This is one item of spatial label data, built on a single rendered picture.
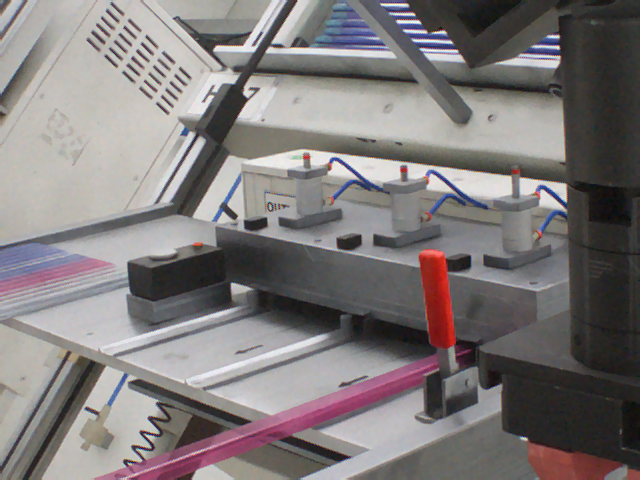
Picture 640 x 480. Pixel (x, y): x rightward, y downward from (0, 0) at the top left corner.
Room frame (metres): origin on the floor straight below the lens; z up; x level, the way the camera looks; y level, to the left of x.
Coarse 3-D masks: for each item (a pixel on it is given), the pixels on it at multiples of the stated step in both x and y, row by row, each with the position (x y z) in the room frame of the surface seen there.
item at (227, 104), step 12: (228, 84) 0.93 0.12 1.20; (216, 96) 0.94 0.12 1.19; (228, 96) 0.93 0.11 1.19; (240, 96) 0.94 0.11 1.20; (216, 108) 0.93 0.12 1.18; (228, 108) 0.93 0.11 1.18; (240, 108) 0.94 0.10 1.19; (204, 120) 0.93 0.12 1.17; (216, 120) 0.93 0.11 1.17; (228, 120) 0.94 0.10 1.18; (204, 132) 0.93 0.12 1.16; (216, 132) 0.94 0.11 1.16; (216, 144) 0.94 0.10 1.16
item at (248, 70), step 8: (288, 0) 0.94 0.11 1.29; (296, 0) 0.94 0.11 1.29; (288, 8) 0.94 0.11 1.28; (280, 16) 0.94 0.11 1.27; (272, 24) 0.94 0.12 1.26; (280, 24) 0.94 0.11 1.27; (272, 32) 0.94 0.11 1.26; (264, 40) 0.94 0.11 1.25; (272, 40) 0.94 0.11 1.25; (256, 48) 0.94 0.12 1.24; (264, 48) 0.94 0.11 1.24; (256, 56) 0.94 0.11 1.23; (248, 64) 0.94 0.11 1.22; (256, 64) 0.94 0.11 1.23; (248, 72) 0.94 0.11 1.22; (240, 80) 0.94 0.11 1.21; (240, 88) 0.94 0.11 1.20
